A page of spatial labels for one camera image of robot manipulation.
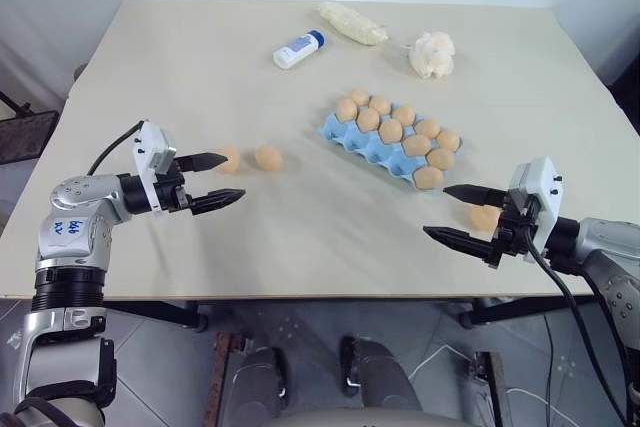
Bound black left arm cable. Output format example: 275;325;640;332
86;120;147;177

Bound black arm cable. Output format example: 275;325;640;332
523;240;632;427
86;120;147;177

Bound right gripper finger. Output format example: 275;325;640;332
442;183;509;209
422;225;497;261

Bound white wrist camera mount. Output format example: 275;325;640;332
130;119;180;217
506;156;567;264

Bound dark rounded grey robot leg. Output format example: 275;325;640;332
227;345;290;427
339;335;424;427

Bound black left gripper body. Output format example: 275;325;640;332
154;156;195;215

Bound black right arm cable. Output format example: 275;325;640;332
523;240;632;427

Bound black mesh chair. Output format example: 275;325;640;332
0;90;59;167

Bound dark object beside table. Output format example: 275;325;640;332
601;0;640;139

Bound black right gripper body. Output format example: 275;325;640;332
484;191;540;271

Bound blue egg tray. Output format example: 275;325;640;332
319;95;464;194

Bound grey robot torso edge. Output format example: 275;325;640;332
268;406;482;427

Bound white floor cable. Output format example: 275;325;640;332
423;343;567;427

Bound rusty metal stand rail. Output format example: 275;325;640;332
473;349;512;427
205;330;253;427

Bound black table frame bar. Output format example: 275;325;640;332
101;298;209;334
458;293;597;329

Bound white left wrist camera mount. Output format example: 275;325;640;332
130;119;180;217

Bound long pale filled plastic bag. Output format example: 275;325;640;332
317;0;391;47

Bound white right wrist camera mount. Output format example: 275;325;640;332
506;156;567;264

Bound white bottle with blue cap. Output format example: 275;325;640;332
272;29;327;70

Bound thin black floor cable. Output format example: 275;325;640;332
541;313;557;379

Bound white bag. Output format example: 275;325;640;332
406;31;458;80

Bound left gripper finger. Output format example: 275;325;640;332
175;150;231;174
190;188;248;215

